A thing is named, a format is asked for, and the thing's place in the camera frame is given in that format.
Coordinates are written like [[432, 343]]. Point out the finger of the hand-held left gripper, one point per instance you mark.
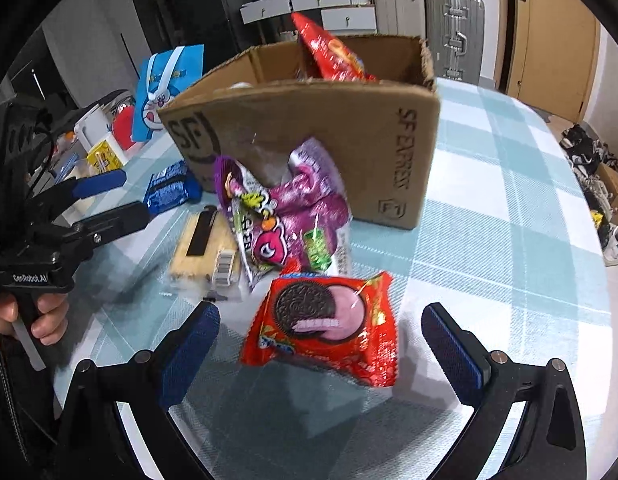
[[101, 182], [119, 217]]

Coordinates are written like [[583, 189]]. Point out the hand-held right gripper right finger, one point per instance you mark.
[[449, 355]]

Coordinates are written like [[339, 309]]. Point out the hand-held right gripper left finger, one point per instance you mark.
[[191, 350]]

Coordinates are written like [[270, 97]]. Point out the blue cookie packet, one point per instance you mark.
[[169, 190]]

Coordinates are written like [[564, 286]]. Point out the yellow cake packet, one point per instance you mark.
[[199, 260]]

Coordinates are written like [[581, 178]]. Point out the red cookie packet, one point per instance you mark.
[[334, 355]]

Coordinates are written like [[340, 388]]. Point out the purple candy packet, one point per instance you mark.
[[289, 200]]

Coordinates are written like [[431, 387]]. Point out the cardboard box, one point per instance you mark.
[[364, 135]]

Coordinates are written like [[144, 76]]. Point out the red chip packet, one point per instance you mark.
[[329, 55]]

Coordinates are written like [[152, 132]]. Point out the person's left forearm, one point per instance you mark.
[[9, 410]]

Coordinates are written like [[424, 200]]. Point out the person's left hand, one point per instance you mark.
[[46, 320]]

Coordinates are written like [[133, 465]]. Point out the yellow drink carton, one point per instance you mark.
[[106, 155]]

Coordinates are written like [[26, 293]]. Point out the white plastic jug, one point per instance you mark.
[[91, 127]]

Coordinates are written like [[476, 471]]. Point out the red cartoon pouch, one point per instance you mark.
[[124, 127]]

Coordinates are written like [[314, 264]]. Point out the blue cartoon tote bag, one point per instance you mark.
[[189, 65]]

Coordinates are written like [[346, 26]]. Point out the pile of loose shoes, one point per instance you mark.
[[589, 160]]

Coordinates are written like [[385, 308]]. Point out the long white dresser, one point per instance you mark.
[[309, 0]]

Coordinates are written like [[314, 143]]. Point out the silver suitcase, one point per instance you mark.
[[454, 35]]

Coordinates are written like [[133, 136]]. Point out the wooden door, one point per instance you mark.
[[559, 35]]

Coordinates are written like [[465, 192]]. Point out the white suitcase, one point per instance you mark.
[[399, 10]]

